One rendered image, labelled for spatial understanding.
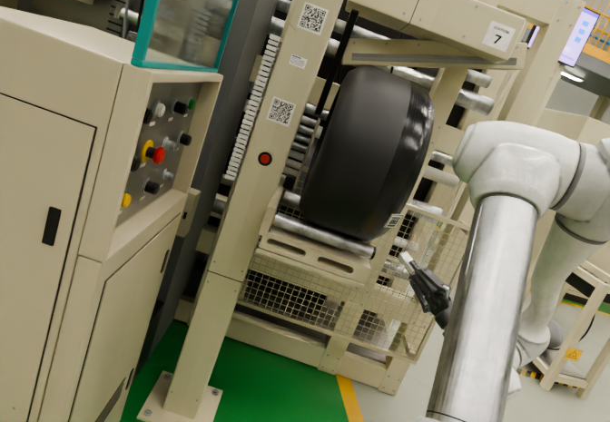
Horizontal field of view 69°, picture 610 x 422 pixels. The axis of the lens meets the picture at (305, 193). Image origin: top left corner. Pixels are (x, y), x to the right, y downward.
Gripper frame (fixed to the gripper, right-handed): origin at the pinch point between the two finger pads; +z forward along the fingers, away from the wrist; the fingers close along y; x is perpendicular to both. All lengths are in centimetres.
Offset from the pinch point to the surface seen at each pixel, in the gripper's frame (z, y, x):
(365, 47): 79, -20, 31
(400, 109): 31.1, -31.5, 3.8
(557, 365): -51, 133, 171
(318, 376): 6, 118, 13
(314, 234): 23.9, 10.0, -15.8
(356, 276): 8.2, 15.7, -7.2
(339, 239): 19.1, 9.2, -9.1
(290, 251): 24.0, 16.4, -23.0
